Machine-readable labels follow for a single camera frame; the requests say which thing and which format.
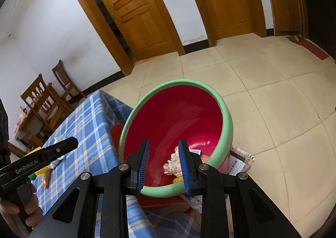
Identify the clutter on dining table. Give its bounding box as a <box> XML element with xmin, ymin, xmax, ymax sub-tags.
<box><xmin>17</xmin><ymin>104</ymin><xmax>32</xmax><ymax>134</ymax></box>

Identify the printed cardboard box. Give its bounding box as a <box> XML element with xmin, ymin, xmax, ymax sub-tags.
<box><xmin>189</xmin><ymin>196</ymin><xmax>202</xmax><ymax>214</ymax></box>

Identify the wooden door frame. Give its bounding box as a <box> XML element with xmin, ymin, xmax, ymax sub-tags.
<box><xmin>178</xmin><ymin>0</ymin><xmax>267</xmax><ymax>47</ymax></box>
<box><xmin>66</xmin><ymin>0</ymin><xmax>185</xmax><ymax>76</ymax></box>

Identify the open wooden door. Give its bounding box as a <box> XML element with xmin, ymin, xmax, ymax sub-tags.
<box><xmin>91</xmin><ymin>0</ymin><xmax>168</xmax><ymax>61</ymax></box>

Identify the silver foil packet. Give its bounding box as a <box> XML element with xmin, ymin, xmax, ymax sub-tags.
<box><xmin>228</xmin><ymin>146</ymin><xmax>256</xmax><ymax>176</ymax></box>

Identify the low wooden panel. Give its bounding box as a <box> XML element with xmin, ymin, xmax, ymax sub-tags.
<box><xmin>266</xmin><ymin>0</ymin><xmax>302</xmax><ymax>36</ymax></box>

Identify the red basin with green rim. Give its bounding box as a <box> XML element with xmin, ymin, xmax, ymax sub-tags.
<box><xmin>118</xmin><ymin>79</ymin><xmax>234</xmax><ymax>199</ymax></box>

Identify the closed wooden door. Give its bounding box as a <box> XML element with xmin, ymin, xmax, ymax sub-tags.
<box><xmin>194</xmin><ymin>0</ymin><xmax>254</xmax><ymax>40</ymax></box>

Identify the person's left hand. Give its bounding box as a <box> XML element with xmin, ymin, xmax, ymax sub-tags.
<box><xmin>0</xmin><ymin>184</ymin><xmax>43</xmax><ymax>228</ymax></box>

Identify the red doormat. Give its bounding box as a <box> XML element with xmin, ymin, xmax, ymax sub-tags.
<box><xmin>286</xmin><ymin>35</ymin><xmax>330</xmax><ymax>60</ymax></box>

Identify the blue plaid tablecloth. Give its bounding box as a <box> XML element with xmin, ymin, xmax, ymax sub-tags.
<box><xmin>29</xmin><ymin>90</ymin><xmax>208</xmax><ymax>238</ymax></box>

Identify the dark door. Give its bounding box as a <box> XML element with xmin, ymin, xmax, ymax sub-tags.
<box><xmin>289</xmin><ymin>0</ymin><xmax>336</xmax><ymax>57</ymax></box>

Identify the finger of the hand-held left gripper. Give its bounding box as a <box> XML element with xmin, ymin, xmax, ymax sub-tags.
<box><xmin>41</xmin><ymin>137</ymin><xmax>79</xmax><ymax>161</ymax></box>

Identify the white tissue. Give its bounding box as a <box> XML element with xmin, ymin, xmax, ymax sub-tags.
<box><xmin>163</xmin><ymin>146</ymin><xmax>183</xmax><ymax>177</ymax></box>

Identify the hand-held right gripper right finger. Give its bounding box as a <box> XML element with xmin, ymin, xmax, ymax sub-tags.
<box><xmin>178</xmin><ymin>139</ymin><xmax>302</xmax><ymax>238</ymax></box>

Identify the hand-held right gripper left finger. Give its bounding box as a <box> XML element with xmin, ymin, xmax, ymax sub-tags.
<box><xmin>29</xmin><ymin>138</ymin><xmax>151</xmax><ymax>238</ymax></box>

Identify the small orange bag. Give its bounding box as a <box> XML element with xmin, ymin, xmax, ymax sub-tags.
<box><xmin>41</xmin><ymin>171</ymin><xmax>51</xmax><ymax>189</ymax></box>

